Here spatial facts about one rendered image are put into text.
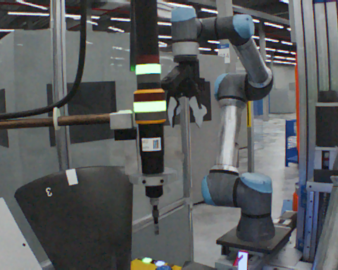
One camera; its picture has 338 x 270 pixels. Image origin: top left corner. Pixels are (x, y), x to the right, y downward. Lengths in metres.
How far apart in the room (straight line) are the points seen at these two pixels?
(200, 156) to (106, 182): 4.40
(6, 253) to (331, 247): 0.69
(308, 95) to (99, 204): 0.95
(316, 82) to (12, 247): 1.11
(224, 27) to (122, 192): 0.65
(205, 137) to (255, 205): 3.83
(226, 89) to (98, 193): 0.90
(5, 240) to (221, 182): 0.82
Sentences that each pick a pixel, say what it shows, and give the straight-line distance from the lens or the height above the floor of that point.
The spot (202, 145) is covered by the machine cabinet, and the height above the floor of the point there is 0.85.
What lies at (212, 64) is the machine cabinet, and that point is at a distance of 5.21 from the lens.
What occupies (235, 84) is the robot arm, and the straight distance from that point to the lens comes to 1.44.
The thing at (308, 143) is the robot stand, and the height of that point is 1.37.
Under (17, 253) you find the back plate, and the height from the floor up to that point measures 1.26.
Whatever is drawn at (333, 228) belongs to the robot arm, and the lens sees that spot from 0.82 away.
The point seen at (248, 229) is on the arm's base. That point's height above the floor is 1.08.
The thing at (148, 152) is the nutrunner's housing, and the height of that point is 1.50.
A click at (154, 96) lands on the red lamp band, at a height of 1.57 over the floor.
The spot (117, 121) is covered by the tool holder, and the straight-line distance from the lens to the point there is 0.50.
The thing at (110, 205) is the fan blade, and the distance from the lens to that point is 0.63.
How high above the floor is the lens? 1.57
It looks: 7 degrees down
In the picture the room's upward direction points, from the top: 3 degrees counter-clockwise
